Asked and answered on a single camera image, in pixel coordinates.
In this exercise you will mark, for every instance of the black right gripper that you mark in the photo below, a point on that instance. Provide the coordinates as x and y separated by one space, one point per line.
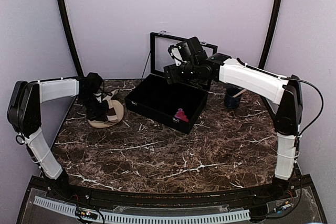
172 75

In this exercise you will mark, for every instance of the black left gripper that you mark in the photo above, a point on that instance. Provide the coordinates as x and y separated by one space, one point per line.
101 116

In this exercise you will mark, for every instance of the maroon purple striped sock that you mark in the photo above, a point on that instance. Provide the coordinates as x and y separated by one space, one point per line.
180 114

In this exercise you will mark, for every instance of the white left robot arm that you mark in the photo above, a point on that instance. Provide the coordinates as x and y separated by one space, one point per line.
24 112

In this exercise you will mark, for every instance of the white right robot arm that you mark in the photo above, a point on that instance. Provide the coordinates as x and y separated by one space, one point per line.
285 92

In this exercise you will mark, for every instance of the beige brown striped sock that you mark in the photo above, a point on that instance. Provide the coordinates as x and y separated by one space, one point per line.
115 112

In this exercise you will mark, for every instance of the beige cloth hat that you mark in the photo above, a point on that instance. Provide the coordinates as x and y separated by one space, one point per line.
99 122

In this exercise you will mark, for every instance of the black display case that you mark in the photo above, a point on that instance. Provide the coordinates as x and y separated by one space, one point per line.
155 99

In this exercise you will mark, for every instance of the dark blue mug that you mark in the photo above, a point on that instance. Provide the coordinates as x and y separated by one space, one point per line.
230 101

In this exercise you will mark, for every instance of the wooden stick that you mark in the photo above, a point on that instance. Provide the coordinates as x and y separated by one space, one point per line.
239 93

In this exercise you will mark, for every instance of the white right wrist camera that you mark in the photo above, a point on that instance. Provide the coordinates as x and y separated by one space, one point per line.
175 54

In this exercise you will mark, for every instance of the white slotted cable duct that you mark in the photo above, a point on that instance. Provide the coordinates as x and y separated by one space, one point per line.
124 214

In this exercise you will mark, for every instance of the black right corner post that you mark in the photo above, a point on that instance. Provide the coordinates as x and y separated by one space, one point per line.
270 33

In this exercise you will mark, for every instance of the black corner post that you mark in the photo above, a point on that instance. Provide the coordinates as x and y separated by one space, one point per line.
69 37
270 33

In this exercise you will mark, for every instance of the black front frame rail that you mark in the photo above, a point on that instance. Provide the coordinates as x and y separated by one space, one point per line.
106 199

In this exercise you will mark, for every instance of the black left corner post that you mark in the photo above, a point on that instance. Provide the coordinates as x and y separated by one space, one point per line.
69 37

